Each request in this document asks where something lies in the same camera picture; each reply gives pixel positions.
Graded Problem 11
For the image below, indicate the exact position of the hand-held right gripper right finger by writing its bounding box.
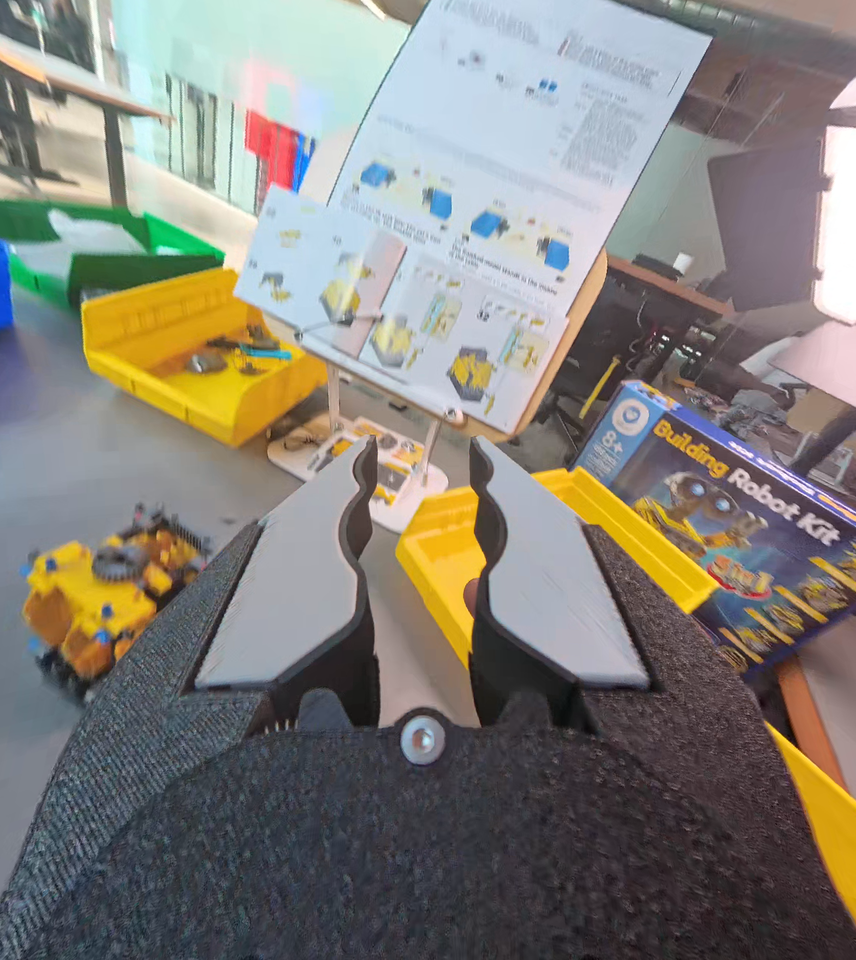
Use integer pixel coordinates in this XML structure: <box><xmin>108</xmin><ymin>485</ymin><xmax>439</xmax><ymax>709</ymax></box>
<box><xmin>469</xmin><ymin>436</ymin><xmax>654</xmax><ymax>729</ymax></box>

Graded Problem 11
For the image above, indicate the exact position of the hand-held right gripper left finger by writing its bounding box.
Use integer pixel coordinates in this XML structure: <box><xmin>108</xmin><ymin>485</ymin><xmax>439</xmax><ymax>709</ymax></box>
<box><xmin>194</xmin><ymin>435</ymin><xmax>381</xmax><ymax>729</ymax></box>

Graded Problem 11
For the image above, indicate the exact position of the yellow bin with large parts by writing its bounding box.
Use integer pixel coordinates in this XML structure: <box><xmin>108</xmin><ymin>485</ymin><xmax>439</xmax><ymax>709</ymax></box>
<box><xmin>81</xmin><ymin>267</ymin><xmax>330</xmax><ymax>449</ymax></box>

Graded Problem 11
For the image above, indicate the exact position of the yellow lego robot model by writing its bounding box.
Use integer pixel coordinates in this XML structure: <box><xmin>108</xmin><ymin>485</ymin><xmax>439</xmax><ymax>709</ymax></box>
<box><xmin>21</xmin><ymin>502</ymin><xmax>215</xmax><ymax>702</ymax></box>

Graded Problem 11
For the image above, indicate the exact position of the long black lego strip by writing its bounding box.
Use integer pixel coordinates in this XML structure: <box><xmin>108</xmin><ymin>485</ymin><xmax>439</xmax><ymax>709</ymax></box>
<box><xmin>206</xmin><ymin>330</ymin><xmax>282</xmax><ymax>354</ymax></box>

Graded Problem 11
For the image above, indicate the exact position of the yellow bin with small parts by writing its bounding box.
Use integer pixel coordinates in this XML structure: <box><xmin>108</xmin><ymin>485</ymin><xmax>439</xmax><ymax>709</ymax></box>
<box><xmin>395</xmin><ymin>466</ymin><xmax>717</xmax><ymax>670</ymax></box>

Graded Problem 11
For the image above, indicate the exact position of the yellow sticker sheet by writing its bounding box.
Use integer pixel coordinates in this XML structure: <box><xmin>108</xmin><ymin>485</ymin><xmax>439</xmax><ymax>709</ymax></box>
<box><xmin>308</xmin><ymin>420</ymin><xmax>425</xmax><ymax>507</ymax></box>

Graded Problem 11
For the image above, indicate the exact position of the blue robot kit box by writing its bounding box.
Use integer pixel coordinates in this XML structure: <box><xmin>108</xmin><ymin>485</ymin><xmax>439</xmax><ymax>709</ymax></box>
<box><xmin>570</xmin><ymin>378</ymin><xmax>856</xmax><ymax>672</ymax></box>

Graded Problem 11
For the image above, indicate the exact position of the clear plastic bag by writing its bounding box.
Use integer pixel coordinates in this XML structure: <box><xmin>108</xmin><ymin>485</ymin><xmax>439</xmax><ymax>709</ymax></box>
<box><xmin>11</xmin><ymin>210</ymin><xmax>151</xmax><ymax>279</ymax></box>

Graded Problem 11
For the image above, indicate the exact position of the black panel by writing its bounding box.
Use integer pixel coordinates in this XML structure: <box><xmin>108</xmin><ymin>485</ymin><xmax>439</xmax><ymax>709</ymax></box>
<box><xmin>705</xmin><ymin>142</ymin><xmax>828</xmax><ymax>312</ymax></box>

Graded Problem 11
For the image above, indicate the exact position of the white printed instruction sheet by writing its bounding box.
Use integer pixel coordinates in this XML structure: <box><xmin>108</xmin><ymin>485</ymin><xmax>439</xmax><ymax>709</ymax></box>
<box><xmin>326</xmin><ymin>0</ymin><xmax>714</xmax><ymax>320</ymax></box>

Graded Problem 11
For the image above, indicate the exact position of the wooden desk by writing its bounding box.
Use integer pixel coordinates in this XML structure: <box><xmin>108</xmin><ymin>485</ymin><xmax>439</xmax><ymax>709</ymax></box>
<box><xmin>0</xmin><ymin>18</ymin><xmax>174</xmax><ymax>207</ymax></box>

